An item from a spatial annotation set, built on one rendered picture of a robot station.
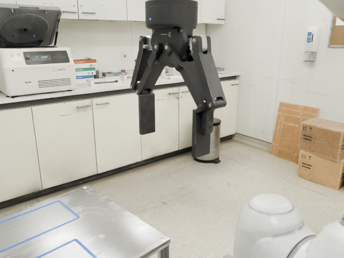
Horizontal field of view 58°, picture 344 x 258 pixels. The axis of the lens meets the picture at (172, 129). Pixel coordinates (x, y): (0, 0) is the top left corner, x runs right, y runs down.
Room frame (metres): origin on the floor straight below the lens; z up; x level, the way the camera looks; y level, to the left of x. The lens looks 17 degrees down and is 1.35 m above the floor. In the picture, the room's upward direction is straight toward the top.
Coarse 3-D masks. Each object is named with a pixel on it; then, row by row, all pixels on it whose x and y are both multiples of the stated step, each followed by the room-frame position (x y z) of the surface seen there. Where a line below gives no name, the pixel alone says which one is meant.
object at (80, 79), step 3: (84, 75) 3.10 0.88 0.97; (87, 75) 3.12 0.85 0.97; (90, 75) 3.15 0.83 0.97; (93, 75) 3.17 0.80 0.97; (78, 78) 3.06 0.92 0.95; (81, 78) 3.08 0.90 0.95; (84, 78) 3.10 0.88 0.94; (87, 78) 3.12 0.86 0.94; (90, 78) 3.14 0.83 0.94; (93, 78) 3.17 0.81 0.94; (78, 81) 3.05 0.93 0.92; (81, 81) 3.08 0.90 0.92; (84, 81) 3.10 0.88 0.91; (87, 81) 3.12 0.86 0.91
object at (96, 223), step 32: (96, 192) 0.98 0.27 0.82; (0, 224) 0.79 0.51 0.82; (32, 224) 0.79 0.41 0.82; (64, 224) 0.79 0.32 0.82; (96, 224) 0.79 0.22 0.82; (128, 224) 0.79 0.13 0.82; (0, 256) 0.65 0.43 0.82; (32, 256) 0.65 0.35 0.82; (64, 256) 0.65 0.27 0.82; (96, 256) 0.65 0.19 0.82; (128, 256) 0.65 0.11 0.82; (160, 256) 0.71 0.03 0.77
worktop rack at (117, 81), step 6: (102, 78) 2.97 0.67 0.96; (108, 78) 2.97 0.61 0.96; (114, 78) 2.97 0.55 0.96; (120, 78) 2.98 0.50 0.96; (90, 84) 2.84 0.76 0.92; (96, 84) 2.85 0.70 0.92; (102, 84) 2.88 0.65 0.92; (108, 84) 2.91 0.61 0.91; (114, 84) 2.94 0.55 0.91; (120, 84) 2.98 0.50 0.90
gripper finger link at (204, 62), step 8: (192, 40) 0.41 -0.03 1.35; (200, 40) 0.41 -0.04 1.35; (208, 40) 0.42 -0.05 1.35; (192, 48) 0.42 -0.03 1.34; (200, 48) 0.41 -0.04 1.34; (208, 48) 0.42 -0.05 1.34; (200, 56) 0.41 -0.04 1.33; (208, 56) 0.42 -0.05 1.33; (200, 64) 0.40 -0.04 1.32; (208, 64) 0.41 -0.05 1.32; (200, 72) 0.40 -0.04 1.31; (208, 72) 0.40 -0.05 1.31; (216, 72) 0.41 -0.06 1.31; (200, 80) 0.40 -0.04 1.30; (208, 80) 0.40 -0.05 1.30; (216, 80) 0.40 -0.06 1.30; (208, 88) 0.39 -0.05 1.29; (216, 88) 0.40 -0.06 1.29; (208, 96) 0.39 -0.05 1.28; (216, 96) 0.39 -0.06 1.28; (224, 96) 0.40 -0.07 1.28; (208, 104) 0.39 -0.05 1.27; (216, 104) 0.39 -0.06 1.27; (224, 104) 0.40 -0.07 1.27
